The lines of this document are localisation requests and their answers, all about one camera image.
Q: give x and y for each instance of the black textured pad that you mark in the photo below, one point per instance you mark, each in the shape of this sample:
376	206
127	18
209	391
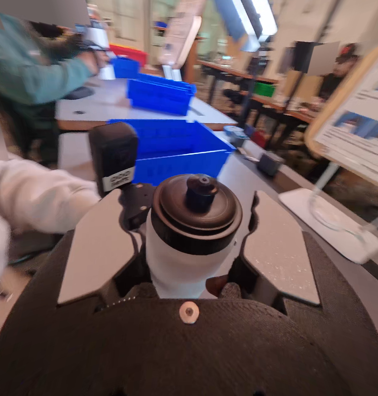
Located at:
79	92

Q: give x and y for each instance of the small grey charger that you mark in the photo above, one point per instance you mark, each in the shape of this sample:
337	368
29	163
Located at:
241	139

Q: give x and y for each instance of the white plastic bottle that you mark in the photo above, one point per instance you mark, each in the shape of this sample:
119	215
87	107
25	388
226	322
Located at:
176	269

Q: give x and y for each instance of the person's left forearm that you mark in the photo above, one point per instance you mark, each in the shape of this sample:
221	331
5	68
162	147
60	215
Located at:
37	198

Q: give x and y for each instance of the blue plastic bin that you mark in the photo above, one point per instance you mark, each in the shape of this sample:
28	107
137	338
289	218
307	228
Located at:
176	167
125	68
158	96

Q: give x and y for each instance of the long wooden table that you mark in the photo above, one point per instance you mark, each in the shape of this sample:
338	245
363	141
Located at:
232	72

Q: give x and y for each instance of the black bottle lid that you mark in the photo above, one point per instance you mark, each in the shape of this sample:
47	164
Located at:
192	232

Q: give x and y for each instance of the green plastic bin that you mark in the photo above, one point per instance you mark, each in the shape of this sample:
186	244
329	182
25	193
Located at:
264	89

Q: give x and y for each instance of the black monitor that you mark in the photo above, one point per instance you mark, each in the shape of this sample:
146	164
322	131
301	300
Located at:
300	55

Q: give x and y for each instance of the grey power adapter box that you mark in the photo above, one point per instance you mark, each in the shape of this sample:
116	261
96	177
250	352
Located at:
269	164

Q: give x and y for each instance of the blue tape roll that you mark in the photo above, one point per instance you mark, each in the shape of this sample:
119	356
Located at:
232	130

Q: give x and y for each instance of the red plastic bin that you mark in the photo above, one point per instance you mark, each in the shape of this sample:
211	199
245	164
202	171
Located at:
130	52

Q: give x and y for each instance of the person's right hand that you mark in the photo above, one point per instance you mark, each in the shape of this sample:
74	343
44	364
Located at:
216	284

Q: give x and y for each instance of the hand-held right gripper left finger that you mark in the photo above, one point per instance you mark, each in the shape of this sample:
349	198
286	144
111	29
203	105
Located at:
96	253

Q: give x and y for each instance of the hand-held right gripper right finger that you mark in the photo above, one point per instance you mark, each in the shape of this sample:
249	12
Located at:
278	256

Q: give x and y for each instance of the red crate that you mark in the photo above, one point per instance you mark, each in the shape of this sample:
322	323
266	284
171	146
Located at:
261	139

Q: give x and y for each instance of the studio light panel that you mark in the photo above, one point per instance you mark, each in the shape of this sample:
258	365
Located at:
238	18

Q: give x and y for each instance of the wooden instruction board stand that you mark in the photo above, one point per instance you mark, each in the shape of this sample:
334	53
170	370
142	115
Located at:
179	34
346	136

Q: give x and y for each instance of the black office chair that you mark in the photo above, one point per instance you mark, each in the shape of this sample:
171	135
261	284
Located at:
233	96

